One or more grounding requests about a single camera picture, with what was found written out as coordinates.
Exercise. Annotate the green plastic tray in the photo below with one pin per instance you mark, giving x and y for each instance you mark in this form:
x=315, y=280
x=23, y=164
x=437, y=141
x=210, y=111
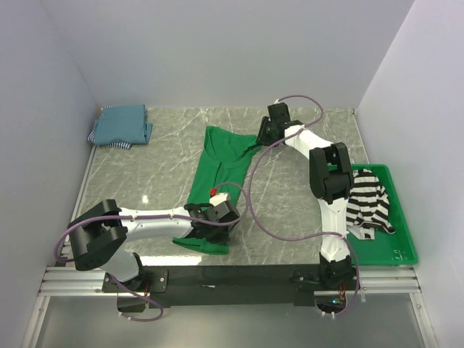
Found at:
x=386, y=249

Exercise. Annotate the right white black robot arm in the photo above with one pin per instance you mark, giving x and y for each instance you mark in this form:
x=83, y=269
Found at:
x=331, y=181

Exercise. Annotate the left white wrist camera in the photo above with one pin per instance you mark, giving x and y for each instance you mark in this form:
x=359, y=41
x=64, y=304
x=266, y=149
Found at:
x=217, y=197

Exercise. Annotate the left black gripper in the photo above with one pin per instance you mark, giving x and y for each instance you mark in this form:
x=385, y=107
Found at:
x=222, y=238

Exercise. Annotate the blue white striped tank top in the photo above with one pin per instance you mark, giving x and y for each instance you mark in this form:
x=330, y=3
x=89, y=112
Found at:
x=119, y=145

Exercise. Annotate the black white striped tank top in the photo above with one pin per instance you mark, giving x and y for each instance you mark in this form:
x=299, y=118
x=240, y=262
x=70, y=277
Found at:
x=368, y=206

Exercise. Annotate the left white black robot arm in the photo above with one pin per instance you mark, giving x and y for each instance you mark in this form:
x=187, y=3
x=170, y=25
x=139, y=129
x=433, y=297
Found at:
x=97, y=236

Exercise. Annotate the green tank top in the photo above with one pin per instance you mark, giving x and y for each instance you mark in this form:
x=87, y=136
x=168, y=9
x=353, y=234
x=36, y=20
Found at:
x=226, y=157

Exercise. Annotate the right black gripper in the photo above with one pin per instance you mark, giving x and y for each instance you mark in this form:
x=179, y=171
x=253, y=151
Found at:
x=262, y=136

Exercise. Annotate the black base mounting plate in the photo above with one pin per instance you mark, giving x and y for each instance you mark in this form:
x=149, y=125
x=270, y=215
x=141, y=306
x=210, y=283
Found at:
x=163, y=285

